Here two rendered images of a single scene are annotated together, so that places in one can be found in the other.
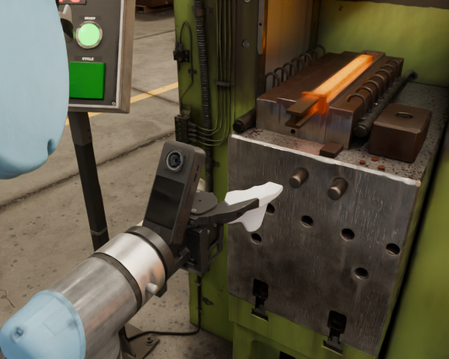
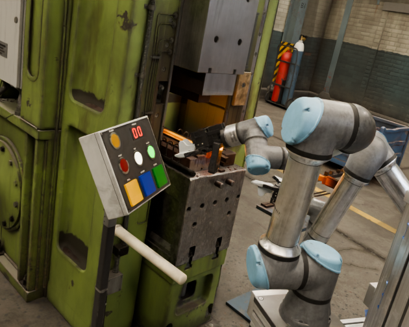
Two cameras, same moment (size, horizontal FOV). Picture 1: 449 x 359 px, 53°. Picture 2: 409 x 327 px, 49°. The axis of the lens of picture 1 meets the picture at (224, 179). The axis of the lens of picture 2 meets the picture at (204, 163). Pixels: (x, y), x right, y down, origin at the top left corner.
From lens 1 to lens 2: 1.88 m
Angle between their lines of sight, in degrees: 72
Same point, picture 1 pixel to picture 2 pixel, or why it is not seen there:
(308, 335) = (207, 259)
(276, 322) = (195, 264)
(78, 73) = (158, 173)
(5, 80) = not seen: hidden behind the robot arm
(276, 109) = (197, 161)
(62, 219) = not seen: outside the picture
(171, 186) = not seen: hidden behind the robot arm
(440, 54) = (167, 121)
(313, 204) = (218, 193)
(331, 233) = (222, 202)
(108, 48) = (158, 156)
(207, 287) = (109, 302)
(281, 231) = (205, 213)
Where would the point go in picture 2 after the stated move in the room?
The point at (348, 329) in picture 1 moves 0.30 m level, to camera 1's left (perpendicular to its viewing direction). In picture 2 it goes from (222, 242) to (209, 271)
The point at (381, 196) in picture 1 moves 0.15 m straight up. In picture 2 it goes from (237, 178) to (243, 149)
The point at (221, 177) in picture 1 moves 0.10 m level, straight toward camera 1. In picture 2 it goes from (131, 216) to (151, 221)
